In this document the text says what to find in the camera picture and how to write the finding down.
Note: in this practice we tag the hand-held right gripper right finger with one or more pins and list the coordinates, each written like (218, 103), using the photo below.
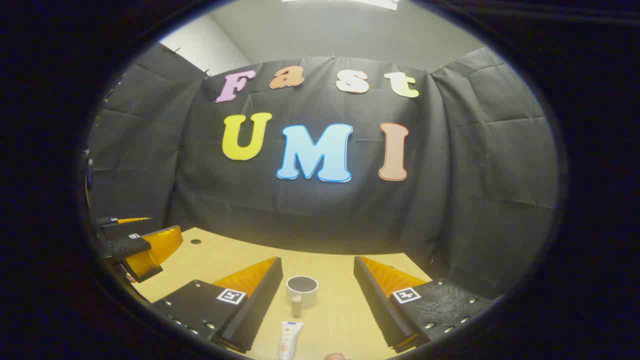
(375, 300)

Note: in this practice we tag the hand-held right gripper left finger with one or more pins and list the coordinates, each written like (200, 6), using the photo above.
(260, 300)

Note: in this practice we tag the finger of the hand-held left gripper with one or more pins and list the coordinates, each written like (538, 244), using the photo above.
(125, 228)
(155, 250)

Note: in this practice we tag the white toothpaste tube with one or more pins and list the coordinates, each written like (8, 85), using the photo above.
(290, 337)

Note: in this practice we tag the light wooden desktop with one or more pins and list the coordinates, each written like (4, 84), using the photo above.
(330, 270)

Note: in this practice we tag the black backdrop cloth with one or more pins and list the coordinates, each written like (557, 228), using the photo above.
(310, 210)

